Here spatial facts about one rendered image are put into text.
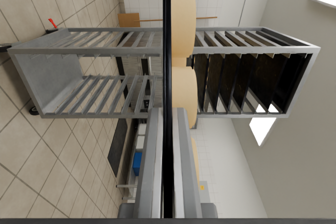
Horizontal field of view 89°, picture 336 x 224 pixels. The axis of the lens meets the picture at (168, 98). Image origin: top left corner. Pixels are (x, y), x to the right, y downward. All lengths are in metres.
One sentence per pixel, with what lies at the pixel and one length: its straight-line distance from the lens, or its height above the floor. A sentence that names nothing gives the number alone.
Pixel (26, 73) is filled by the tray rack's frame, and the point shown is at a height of 0.15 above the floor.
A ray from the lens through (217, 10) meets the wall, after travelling 4.16.
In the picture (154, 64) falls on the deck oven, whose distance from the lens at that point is 3.35.
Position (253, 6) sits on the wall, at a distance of 4.38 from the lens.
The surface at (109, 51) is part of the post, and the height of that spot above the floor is 0.67.
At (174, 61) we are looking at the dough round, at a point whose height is 1.00.
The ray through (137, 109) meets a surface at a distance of 1.24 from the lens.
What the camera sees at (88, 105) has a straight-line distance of 1.38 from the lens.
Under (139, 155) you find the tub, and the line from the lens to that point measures 4.08.
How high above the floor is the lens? 1.00
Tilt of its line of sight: level
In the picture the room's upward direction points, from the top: 90 degrees clockwise
